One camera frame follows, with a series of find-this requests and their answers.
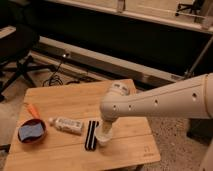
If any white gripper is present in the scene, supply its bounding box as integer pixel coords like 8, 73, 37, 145
102, 117, 116, 134

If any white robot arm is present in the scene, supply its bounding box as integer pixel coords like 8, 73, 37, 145
100, 73, 213, 134

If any black white striped cloth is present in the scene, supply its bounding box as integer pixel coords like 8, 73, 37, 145
84, 121, 99, 151

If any white tube bottle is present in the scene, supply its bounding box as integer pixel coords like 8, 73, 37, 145
48, 117, 84, 135

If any blue sponge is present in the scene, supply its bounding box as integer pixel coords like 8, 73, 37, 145
18, 124, 44, 141

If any dark red bowl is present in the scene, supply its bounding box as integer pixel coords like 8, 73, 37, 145
18, 119, 46, 144

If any orange carrot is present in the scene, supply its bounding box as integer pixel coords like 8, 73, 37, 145
25, 103, 40, 119

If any black office chair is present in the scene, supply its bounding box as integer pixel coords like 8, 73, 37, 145
0, 25, 56, 102

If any black chair base background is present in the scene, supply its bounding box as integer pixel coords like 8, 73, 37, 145
175, 0, 205, 16

